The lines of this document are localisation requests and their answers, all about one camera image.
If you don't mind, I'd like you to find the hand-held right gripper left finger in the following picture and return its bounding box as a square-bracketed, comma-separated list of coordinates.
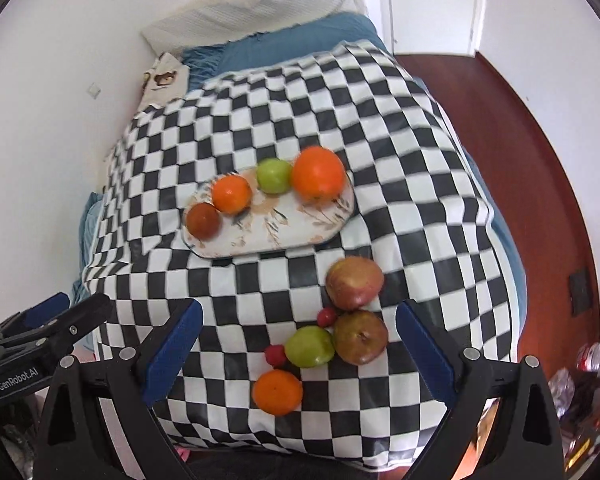
[32, 297, 204, 480]

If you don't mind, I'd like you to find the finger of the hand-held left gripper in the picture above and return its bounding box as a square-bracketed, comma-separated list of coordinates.
[0, 292, 113, 361]
[0, 292, 72, 341]

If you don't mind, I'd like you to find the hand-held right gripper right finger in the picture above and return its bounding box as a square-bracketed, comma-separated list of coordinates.
[395, 299, 566, 480]

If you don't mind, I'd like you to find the brownish red apple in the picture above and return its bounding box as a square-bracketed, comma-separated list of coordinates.
[333, 310, 390, 366]

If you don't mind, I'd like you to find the red yellow apple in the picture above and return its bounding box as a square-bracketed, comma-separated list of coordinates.
[326, 256, 385, 311]

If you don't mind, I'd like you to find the small orange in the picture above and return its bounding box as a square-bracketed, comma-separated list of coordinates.
[252, 369, 304, 417]
[211, 174, 253, 213]

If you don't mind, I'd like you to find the green apple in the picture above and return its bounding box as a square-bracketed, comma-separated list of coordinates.
[285, 325, 337, 369]
[256, 158, 294, 195]

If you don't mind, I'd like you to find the dark red round fruit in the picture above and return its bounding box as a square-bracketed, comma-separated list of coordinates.
[186, 202, 222, 238]

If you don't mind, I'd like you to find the clear plastic wrapper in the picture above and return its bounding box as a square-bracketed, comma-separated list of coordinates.
[549, 367, 577, 417]

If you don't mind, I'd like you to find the dark floor box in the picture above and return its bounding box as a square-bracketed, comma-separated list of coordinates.
[569, 267, 593, 317]

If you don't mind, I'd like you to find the floral oval tray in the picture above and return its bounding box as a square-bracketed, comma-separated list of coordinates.
[181, 162, 357, 259]

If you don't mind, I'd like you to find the clear plastic bottle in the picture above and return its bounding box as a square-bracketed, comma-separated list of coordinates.
[575, 342, 600, 373]

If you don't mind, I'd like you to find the large orange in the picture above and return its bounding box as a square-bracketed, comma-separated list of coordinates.
[291, 146, 347, 202]

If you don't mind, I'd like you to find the cream printed cloth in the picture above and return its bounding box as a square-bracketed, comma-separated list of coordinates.
[142, 52, 190, 108]

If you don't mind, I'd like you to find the black white checkered blanket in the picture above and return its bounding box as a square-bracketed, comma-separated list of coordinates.
[80, 40, 513, 471]

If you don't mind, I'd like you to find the white door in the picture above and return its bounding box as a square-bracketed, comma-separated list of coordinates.
[380, 0, 491, 58]

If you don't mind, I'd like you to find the white pillow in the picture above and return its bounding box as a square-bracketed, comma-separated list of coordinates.
[141, 0, 368, 56]

